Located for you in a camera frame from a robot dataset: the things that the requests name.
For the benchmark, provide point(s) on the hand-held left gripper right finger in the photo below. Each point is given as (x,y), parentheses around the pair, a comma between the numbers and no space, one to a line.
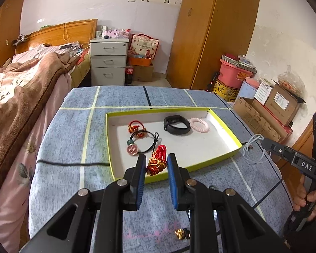
(173,179)

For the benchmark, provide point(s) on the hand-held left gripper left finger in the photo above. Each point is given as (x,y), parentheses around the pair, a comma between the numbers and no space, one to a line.
(140,181)

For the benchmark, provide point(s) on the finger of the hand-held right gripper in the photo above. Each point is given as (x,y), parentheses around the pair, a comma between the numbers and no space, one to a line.
(279,146)
(281,156)

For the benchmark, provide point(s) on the yellow-green cardboard box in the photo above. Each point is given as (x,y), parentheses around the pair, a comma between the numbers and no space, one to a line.
(194,147)

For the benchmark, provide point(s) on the black smart band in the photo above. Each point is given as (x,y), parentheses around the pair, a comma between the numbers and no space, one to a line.
(173,130)

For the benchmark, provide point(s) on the large open cardboard box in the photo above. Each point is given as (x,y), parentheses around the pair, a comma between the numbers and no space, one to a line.
(255,118)

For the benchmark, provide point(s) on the labelled cardboard box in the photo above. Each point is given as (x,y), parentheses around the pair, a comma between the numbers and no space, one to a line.
(281,102)

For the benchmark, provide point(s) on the white labelled box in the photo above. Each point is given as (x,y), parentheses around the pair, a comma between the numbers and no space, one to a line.
(263,93)

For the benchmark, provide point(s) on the round tin pink lid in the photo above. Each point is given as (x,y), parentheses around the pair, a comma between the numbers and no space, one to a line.
(248,89)

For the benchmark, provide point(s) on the clear plastic bag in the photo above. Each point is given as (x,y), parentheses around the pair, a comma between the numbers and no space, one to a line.
(289,80)

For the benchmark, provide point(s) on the yellow black patterned box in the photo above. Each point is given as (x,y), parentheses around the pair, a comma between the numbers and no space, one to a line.
(225,91)

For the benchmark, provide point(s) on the pink plastic bin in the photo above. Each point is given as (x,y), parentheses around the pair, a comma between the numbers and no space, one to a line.
(231,73)

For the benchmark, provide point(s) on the striped flat box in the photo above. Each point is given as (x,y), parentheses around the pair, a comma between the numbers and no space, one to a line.
(239,64)

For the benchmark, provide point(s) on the red black pole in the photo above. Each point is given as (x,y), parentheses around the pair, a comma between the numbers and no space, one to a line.
(213,80)

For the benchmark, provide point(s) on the cola bottle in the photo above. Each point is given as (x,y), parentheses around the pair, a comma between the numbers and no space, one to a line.
(129,75)

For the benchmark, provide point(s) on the small plain cardboard box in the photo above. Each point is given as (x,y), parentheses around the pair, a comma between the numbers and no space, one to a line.
(143,73)

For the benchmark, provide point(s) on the orange box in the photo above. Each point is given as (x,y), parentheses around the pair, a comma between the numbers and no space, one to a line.
(139,62)

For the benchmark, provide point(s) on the grey drawer cabinet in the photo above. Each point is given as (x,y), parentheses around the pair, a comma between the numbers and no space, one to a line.
(108,58)

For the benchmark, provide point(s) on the pink duvet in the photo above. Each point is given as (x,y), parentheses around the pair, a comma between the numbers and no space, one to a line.
(10,203)

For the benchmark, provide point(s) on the red gift bag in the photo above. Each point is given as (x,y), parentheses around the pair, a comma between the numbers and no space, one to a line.
(143,46)

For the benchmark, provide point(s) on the tall wooden wardrobe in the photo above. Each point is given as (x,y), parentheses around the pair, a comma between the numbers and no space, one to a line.
(200,31)

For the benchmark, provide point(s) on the pink toy set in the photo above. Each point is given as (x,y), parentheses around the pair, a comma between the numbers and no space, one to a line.
(113,33)

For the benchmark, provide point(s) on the wooden headboard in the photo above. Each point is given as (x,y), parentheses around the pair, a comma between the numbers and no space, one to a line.
(68,31)

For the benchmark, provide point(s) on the power strip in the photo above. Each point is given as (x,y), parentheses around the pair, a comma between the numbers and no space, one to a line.
(21,40)

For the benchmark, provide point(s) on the wooden wardrobe with star stickers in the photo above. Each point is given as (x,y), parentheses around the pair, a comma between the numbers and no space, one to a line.
(8,18)

